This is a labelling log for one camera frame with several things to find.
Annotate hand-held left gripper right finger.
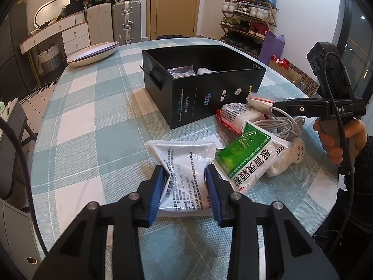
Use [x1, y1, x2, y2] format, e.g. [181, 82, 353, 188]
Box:
[203, 165, 340, 280]

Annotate red snack packets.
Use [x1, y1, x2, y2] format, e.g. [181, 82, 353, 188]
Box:
[272, 55, 290, 69]

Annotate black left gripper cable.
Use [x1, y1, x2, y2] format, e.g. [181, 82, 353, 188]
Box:
[0, 119, 48, 257]

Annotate teal checked tablecloth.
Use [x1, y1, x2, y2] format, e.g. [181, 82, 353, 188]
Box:
[32, 38, 344, 280]

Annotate oval white mirror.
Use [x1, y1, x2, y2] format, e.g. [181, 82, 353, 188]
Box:
[34, 0, 72, 30]

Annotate wooden shoe rack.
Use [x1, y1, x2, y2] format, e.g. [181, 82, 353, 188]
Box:
[219, 0, 280, 59]

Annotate grey low cabinet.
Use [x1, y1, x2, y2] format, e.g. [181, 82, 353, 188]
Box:
[0, 101, 38, 155]

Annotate beige door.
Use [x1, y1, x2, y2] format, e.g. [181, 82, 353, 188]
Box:
[147, 0, 203, 41]

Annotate beige suitcase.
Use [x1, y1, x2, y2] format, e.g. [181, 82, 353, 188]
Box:
[87, 3, 114, 44]

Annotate white medicine packet black print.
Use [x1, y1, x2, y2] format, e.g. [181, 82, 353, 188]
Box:
[145, 140, 218, 217]

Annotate brown cardboard box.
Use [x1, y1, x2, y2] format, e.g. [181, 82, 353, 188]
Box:
[268, 58, 304, 84]

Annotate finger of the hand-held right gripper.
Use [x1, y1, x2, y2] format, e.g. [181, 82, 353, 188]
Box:
[272, 98, 331, 119]

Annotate collection of shoes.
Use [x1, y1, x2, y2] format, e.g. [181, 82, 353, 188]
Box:
[220, 0, 277, 57]

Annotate dark framed glass door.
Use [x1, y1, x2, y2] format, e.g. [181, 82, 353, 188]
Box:
[339, 0, 373, 100]

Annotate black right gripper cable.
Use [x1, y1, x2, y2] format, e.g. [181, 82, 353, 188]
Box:
[325, 52, 357, 234]

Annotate person's right forearm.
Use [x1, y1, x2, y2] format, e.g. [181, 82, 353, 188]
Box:
[345, 134, 373, 202]

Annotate white plush toy keychain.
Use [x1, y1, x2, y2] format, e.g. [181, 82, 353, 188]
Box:
[266, 136, 305, 178]

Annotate black cardboard box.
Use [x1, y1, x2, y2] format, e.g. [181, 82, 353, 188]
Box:
[142, 46, 267, 130]

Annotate woven laundry basket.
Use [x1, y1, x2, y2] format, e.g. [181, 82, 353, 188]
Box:
[37, 44, 63, 75]

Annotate striped floor mat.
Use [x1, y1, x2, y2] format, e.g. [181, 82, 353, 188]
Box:
[20, 80, 59, 102]

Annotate white charging cable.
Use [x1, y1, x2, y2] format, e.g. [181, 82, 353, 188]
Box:
[251, 116, 305, 139]

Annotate green white medicine packet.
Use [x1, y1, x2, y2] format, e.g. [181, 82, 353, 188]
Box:
[212, 122, 287, 194]

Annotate person's right hand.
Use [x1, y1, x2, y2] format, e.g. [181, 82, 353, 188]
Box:
[314, 119, 368, 165]

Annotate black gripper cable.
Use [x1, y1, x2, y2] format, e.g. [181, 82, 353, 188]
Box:
[0, 119, 48, 257]
[325, 52, 357, 234]

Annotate patterned cardboard box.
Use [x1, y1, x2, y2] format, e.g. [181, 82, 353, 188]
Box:
[300, 74, 319, 97]

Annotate purple bag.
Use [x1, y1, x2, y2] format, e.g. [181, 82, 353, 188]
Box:
[258, 31, 285, 66]

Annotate silver suitcase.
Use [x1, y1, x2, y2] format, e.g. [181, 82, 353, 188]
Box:
[112, 0, 142, 46]

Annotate black paper bag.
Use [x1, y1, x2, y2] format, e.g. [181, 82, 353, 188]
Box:
[65, 0, 86, 16]

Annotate oval cream dish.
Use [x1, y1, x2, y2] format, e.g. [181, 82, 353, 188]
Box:
[66, 41, 121, 67]

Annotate clear zip bag red strip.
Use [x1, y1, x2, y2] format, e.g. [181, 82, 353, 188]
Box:
[245, 92, 276, 111]

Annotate dark grey refrigerator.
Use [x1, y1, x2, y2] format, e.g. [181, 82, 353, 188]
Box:
[0, 4, 40, 94]

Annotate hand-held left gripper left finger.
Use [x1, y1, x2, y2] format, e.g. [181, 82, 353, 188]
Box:
[31, 165, 172, 280]

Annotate grey drawer cabinet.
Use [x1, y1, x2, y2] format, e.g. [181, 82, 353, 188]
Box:
[0, 197, 45, 270]

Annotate white vanity desk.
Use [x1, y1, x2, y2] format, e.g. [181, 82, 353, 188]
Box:
[19, 10, 91, 59]

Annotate red white medicine packet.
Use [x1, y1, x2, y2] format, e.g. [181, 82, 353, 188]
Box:
[216, 103, 257, 135]

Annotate white green tissue box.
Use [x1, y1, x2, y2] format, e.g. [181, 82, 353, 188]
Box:
[0, 101, 14, 120]

